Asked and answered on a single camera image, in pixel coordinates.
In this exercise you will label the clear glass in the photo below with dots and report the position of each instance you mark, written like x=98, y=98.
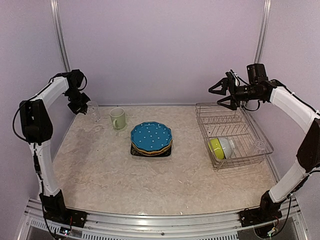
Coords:
x=257, y=148
x=93, y=111

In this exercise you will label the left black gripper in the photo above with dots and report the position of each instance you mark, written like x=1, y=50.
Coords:
x=82, y=108

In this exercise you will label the yellow-green bowl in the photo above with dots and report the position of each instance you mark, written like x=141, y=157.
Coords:
x=216, y=148

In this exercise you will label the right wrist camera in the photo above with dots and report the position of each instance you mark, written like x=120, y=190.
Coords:
x=232, y=76

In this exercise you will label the right vertical aluminium post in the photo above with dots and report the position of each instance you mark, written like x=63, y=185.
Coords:
x=263, y=31

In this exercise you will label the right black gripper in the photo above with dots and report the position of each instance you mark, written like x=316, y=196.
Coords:
x=236, y=103

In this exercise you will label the pale green mug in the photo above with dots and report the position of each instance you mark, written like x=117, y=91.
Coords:
x=118, y=118

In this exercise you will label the white patterned bowl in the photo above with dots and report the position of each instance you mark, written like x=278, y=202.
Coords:
x=225, y=149

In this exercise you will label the orange polka dot plate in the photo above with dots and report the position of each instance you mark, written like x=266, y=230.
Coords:
x=152, y=153

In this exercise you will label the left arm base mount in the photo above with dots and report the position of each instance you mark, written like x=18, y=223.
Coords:
x=71, y=217

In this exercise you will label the metal wire dish rack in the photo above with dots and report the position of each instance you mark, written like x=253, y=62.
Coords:
x=216, y=121

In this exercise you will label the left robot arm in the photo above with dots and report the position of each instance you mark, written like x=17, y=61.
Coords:
x=37, y=130

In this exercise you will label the black square floral plate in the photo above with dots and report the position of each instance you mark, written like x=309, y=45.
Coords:
x=135, y=152

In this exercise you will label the blue polka dot plate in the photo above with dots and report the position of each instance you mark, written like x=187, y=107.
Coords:
x=151, y=136

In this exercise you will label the left vertical aluminium post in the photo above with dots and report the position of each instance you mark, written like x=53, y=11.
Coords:
x=59, y=34

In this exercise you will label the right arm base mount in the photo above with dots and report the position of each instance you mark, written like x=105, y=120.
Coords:
x=255, y=216

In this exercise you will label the vertical aluminium post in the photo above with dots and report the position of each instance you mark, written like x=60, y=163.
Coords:
x=263, y=31
x=59, y=34

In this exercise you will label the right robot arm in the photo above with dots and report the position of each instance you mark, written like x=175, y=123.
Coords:
x=304, y=118

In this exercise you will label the aluminium front frame rail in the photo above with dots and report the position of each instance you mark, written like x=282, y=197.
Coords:
x=225, y=225

